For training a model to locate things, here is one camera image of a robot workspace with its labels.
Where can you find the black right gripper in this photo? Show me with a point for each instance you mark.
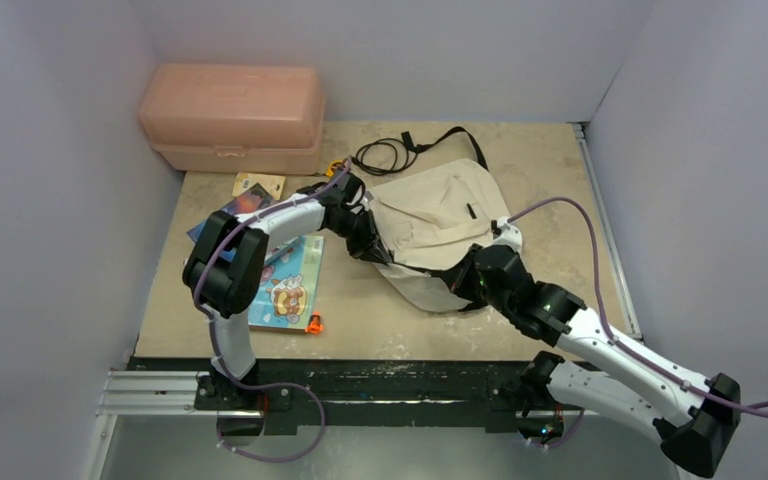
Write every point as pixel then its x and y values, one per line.
pixel 466 281

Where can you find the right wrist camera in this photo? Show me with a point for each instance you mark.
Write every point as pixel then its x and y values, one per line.
pixel 505 233

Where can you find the tan paper card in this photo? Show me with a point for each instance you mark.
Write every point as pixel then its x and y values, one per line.
pixel 272 184

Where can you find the cartoon bear picture book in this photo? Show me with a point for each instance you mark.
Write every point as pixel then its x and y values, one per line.
pixel 288 286

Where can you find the yellow tape measure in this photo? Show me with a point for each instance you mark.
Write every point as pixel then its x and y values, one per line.
pixel 334 167

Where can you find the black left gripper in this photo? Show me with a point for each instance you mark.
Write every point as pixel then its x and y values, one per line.
pixel 368 246

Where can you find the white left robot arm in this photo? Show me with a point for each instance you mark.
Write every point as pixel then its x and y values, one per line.
pixel 224 269

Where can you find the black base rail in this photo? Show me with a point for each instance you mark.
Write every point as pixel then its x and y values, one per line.
pixel 496 396

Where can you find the pink plastic storage box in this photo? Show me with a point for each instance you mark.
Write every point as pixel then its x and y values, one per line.
pixel 235 118

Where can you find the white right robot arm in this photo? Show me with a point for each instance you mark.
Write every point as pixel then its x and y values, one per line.
pixel 691 416

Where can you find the orange pencil sharpener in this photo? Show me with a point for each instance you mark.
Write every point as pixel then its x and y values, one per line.
pixel 315 325

